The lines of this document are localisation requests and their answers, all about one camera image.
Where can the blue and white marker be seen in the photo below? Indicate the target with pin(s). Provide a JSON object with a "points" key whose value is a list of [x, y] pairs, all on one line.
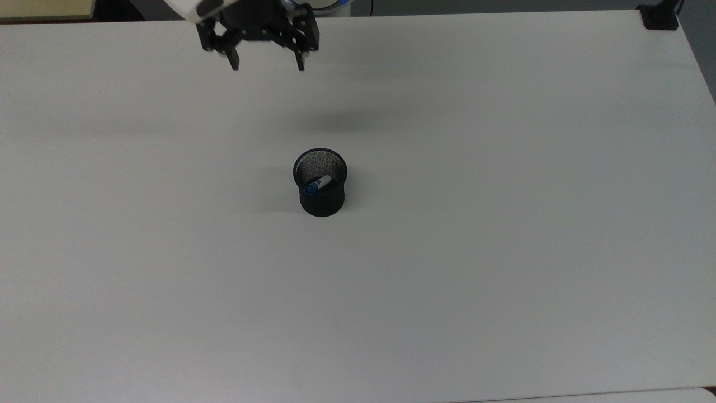
{"points": [[319, 183]]}

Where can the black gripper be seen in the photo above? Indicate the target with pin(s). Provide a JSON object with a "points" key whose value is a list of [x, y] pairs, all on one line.
{"points": [[257, 19]]}

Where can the black mesh pen cup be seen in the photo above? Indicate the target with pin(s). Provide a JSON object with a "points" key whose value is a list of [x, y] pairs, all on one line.
{"points": [[324, 204]]}

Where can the light wooden board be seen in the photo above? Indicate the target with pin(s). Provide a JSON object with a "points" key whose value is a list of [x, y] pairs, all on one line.
{"points": [[45, 8]]}

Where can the black table clamp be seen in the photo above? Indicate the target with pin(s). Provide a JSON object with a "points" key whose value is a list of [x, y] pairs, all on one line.
{"points": [[660, 18]]}

